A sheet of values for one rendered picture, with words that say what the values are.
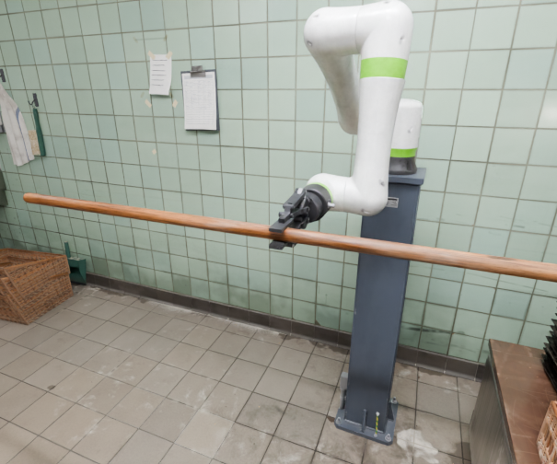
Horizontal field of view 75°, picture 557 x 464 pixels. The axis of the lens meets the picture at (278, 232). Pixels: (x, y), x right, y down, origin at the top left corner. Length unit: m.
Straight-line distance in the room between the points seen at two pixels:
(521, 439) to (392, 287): 0.58
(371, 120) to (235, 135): 1.25
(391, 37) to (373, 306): 0.97
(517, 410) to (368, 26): 1.17
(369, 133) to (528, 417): 0.95
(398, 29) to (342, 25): 0.14
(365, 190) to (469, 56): 1.01
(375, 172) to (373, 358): 0.92
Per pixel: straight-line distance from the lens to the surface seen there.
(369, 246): 0.72
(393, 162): 1.36
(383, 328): 1.59
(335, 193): 1.03
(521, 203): 1.98
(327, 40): 1.07
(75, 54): 2.83
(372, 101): 1.01
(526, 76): 1.90
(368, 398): 1.83
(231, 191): 2.22
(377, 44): 1.02
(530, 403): 1.46
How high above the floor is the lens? 1.48
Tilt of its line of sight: 21 degrees down
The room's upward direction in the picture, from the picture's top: straight up
